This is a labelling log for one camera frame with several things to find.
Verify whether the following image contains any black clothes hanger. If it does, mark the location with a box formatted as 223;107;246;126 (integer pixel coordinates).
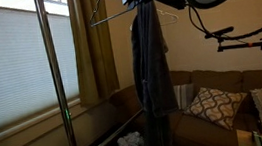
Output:
86;0;148;29

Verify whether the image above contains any dark grey hanging robe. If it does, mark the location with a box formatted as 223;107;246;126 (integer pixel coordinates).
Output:
124;0;184;146

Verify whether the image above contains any olive curtain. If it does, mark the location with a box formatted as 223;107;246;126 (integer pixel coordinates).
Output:
67;0;123;108

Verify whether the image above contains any metal rack upright pole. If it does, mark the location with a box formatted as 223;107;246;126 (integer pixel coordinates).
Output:
32;0;80;146

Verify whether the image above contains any striped grey pillow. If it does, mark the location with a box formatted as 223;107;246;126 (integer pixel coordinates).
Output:
172;82;199;112

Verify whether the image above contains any brown sofa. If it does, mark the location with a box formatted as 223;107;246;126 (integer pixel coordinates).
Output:
106;59;262;146

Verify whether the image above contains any white window blind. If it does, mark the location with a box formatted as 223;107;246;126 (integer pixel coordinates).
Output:
0;0;85;135

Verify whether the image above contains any wave patterned pillow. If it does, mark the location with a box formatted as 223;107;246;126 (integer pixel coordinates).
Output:
179;81;252;136

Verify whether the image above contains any wooden side table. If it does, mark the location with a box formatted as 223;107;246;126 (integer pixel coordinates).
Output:
235;126;259;146

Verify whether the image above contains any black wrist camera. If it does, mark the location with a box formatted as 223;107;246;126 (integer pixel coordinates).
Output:
170;0;189;11

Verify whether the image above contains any white wire hanger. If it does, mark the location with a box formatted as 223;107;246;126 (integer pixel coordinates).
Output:
155;6;180;27

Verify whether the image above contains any black bar camera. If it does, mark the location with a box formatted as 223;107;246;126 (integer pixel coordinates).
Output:
203;25;236;41

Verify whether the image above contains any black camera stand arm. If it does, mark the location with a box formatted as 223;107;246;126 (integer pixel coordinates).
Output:
215;31;262;58

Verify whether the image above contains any metal rack low rail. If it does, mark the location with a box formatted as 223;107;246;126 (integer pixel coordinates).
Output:
74;108;149;146

